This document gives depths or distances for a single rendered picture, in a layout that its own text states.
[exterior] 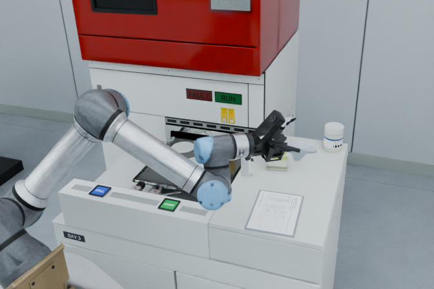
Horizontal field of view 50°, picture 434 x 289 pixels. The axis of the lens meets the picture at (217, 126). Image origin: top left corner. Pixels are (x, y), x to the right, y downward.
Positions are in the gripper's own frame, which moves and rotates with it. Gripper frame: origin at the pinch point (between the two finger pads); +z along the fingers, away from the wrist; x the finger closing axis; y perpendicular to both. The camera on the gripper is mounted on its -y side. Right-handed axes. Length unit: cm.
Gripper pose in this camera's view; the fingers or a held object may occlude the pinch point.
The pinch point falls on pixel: (307, 132)
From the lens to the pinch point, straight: 144.4
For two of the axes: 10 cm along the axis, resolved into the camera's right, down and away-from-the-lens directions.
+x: 3.0, 6.7, -6.8
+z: 9.4, -1.0, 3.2
